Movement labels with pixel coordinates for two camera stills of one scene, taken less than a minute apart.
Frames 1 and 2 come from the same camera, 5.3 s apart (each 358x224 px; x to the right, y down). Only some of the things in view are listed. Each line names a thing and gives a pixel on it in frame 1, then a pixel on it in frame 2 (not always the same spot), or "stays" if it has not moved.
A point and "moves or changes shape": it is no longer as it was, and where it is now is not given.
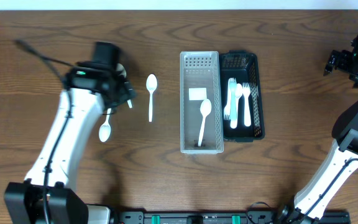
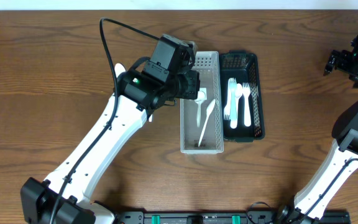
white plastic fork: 233,110 stays
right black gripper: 346,63 stays
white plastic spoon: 121,70 stays
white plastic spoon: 105,130 moves or changes shape
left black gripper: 124,93 to 191,84
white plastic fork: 246,91 stays
